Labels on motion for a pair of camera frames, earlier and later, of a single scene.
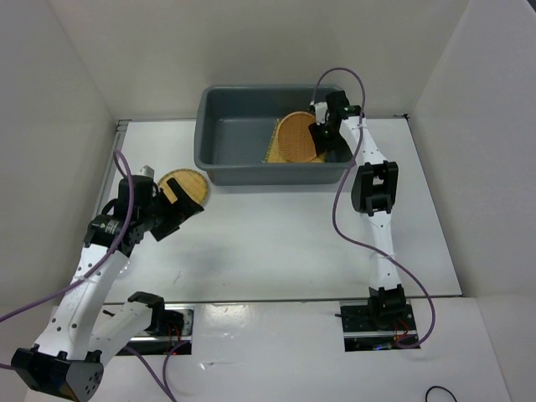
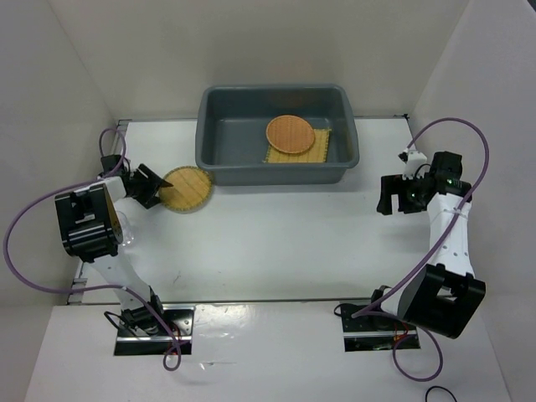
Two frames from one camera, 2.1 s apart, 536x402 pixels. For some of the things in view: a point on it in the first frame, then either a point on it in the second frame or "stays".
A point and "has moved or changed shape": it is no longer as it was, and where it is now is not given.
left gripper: (186, 205) → (153, 181)
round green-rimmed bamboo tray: (192, 182) stays
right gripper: (320, 142) → (393, 184)
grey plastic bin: (234, 131) stays
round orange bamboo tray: (294, 138) has moved or changed shape
